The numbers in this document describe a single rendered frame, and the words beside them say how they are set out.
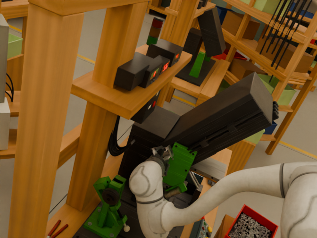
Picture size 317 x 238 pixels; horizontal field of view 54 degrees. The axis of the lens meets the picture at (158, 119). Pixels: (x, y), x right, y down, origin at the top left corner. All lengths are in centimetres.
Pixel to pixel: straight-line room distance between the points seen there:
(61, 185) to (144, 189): 191
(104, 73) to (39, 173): 43
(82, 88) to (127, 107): 17
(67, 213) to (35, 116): 78
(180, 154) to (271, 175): 64
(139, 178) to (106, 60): 43
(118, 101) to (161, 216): 42
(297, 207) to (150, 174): 51
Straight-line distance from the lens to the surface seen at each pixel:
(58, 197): 284
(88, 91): 111
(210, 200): 104
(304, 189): 80
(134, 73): 111
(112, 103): 108
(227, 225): 193
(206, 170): 165
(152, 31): 155
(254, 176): 97
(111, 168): 183
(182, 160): 150
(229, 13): 503
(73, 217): 155
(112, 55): 113
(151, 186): 108
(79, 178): 145
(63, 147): 126
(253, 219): 196
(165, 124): 166
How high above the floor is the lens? 205
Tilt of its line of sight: 29 degrees down
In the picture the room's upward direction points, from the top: 19 degrees clockwise
